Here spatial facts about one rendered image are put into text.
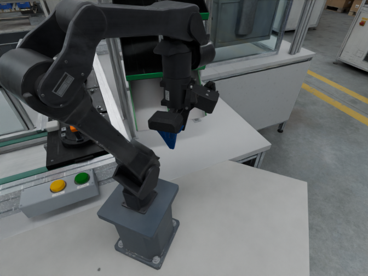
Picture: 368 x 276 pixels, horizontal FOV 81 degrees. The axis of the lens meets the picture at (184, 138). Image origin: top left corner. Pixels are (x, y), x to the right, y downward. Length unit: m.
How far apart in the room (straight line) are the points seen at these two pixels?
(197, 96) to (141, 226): 0.30
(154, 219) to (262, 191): 0.45
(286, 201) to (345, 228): 1.23
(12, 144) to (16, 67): 0.81
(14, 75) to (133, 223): 0.37
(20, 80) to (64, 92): 0.04
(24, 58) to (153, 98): 0.63
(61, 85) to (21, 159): 0.78
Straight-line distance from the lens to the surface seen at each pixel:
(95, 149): 0.84
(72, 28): 0.27
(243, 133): 1.05
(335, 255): 1.90
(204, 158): 0.90
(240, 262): 0.71
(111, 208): 0.55
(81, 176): 0.76
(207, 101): 0.43
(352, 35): 4.65
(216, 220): 0.75
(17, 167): 0.99
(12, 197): 0.88
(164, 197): 0.54
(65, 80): 0.26
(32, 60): 0.27
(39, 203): 0.79
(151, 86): 0.88
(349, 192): 2.29
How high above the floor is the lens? 1.51
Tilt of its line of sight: 41 degrees down
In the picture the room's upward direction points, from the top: straight up
